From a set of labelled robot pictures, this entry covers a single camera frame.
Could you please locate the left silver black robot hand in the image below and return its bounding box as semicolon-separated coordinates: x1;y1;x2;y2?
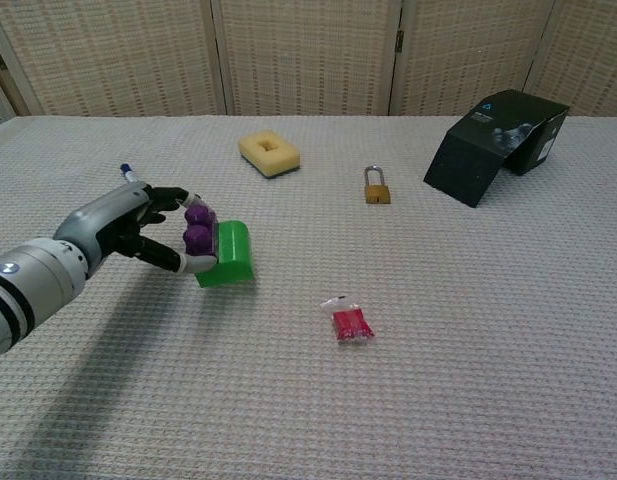
52;182;218;276

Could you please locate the green and purple toy block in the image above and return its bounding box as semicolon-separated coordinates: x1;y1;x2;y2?
193;219;254;290

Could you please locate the yellow sponge with hole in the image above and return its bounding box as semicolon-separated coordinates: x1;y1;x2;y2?
237;128;303;180

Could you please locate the small red plastic packet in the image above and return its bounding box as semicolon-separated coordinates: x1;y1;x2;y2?
320;294;377;350

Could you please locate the brass padlock silver shackle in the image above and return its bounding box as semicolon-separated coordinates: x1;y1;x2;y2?
363;165;393;206

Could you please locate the white woven tablecloth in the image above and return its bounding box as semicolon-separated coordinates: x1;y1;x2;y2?
0;114;617;480

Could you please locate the black cardboard product box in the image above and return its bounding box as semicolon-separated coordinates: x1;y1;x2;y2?
422;88;572;209

